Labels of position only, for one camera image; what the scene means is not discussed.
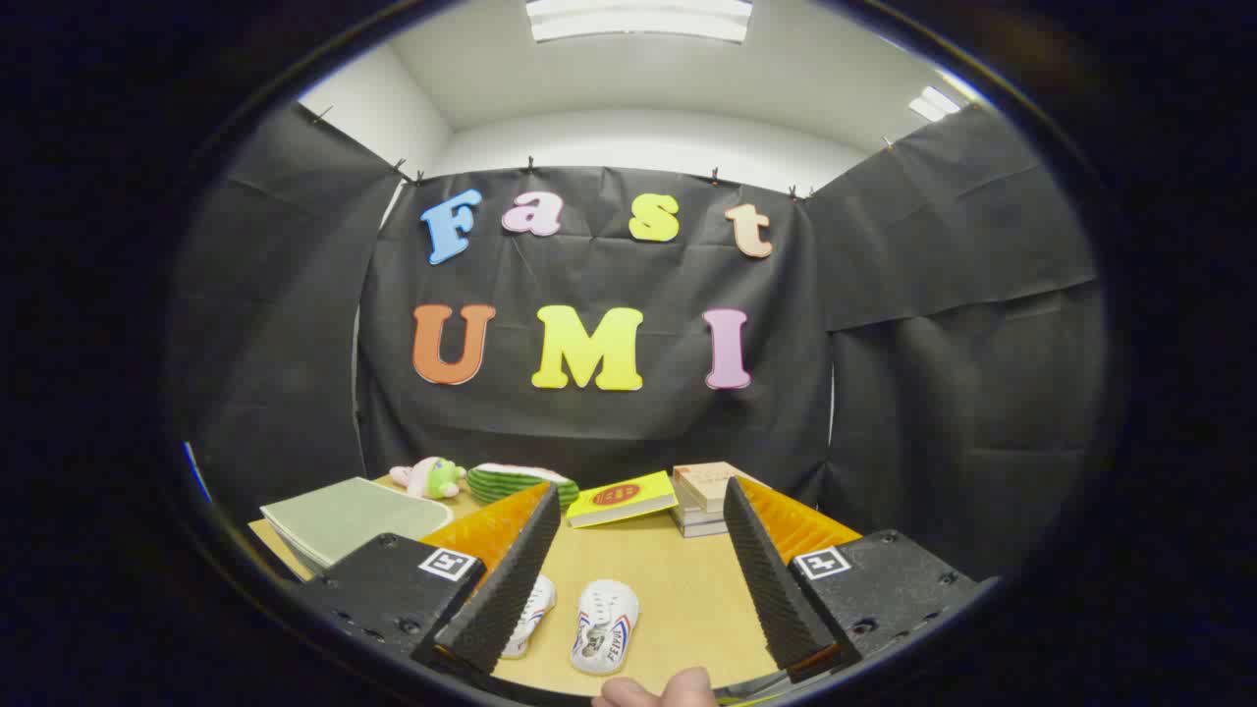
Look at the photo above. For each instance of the beige book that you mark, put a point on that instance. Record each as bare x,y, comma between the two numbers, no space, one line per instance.
707,483

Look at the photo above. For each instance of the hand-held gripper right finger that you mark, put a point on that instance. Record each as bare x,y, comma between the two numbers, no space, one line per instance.
771,579

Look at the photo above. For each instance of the large ceiling light panel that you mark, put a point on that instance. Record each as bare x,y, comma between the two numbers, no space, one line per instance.
638,20

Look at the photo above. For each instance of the small ceiling light panel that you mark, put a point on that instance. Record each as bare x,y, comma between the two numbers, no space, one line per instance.
935,103

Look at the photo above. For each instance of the yellow book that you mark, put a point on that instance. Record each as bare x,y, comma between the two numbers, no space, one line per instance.
619,496

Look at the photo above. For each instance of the watermelon slice plush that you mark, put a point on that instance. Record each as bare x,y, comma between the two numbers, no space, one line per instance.
511,484

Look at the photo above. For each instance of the white book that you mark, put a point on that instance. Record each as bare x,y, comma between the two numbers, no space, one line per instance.
695,516

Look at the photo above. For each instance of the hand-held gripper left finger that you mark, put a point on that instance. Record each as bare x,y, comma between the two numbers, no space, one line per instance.
511,589

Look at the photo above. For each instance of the black backdrop cloth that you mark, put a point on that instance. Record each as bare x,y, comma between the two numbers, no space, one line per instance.
589,422

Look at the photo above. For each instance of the pink and green plush toy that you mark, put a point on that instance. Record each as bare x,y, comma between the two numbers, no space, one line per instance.
432,478

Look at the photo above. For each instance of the grey-blue book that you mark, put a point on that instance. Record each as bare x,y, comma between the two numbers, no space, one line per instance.
699,530

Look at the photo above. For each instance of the cream fabric storage box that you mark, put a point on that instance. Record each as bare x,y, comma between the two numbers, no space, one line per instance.
344,520

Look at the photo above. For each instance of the white canvas shoe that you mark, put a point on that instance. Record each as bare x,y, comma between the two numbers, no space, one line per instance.
604,628
537,601

